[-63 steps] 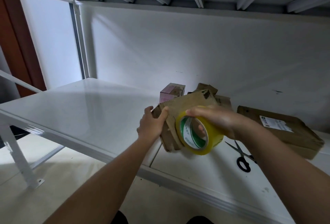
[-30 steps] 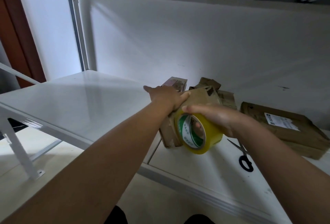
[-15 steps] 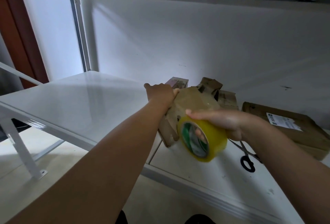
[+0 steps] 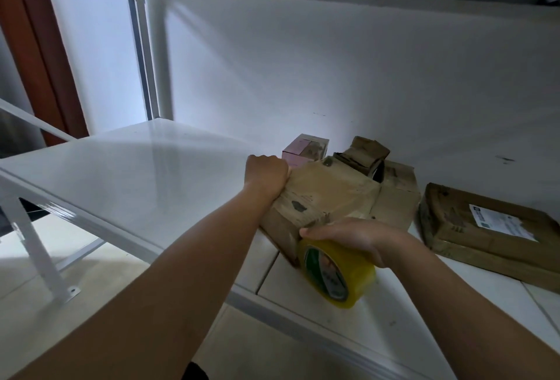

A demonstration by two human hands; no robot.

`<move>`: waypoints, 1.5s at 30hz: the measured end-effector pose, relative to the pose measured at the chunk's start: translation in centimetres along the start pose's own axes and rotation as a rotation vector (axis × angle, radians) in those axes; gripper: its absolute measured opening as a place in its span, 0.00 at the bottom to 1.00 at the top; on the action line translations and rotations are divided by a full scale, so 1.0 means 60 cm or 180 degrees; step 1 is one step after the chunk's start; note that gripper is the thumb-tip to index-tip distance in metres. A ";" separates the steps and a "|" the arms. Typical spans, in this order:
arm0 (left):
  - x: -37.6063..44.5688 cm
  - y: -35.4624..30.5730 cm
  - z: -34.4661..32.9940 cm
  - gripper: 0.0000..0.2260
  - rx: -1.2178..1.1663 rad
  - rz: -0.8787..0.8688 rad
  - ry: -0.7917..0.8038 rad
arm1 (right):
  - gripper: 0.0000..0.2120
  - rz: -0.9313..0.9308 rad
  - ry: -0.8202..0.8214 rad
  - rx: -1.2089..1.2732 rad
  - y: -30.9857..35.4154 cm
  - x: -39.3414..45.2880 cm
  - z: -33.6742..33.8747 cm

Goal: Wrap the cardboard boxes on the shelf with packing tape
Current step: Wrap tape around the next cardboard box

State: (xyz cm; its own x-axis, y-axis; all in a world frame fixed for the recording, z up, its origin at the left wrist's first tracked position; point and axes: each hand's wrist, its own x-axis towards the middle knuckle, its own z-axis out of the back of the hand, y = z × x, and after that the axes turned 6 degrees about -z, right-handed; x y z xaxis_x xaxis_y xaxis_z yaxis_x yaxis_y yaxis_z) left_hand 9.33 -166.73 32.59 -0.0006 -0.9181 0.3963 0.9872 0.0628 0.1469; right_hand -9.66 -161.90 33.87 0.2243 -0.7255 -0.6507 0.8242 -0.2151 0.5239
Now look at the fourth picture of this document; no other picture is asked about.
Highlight white metal shelf rack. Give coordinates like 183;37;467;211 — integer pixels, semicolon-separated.
0;0;560;380

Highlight person's left hand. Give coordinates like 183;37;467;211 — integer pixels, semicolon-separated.
243;154;291;204

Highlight person's right forearm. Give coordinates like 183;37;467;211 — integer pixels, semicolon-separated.
389;239;560;380

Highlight red-brown door frame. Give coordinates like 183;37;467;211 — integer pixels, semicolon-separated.
0;0;90;144

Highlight person's right hand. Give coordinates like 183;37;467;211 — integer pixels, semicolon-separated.
299;217;412;270

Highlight person's black trousers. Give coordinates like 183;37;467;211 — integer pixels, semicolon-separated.
182;362;211;380

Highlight person's left forearm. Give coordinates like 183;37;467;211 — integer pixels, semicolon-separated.
13;187;277;380

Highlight corrugated cardboard box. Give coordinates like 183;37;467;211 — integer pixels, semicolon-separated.
333;136;391;181

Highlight yellow tape roll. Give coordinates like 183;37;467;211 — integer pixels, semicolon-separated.
297;238;377;310

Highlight perforated white metal rack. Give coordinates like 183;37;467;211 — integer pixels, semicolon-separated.
0;99;106;305

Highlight pink carton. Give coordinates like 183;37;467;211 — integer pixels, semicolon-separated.
282;134;331;172

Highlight long cardboard box white label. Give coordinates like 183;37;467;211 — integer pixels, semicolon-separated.
259;157;383;265

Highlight small cardboard box red label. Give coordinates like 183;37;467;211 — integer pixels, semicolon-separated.
369;160;423;233

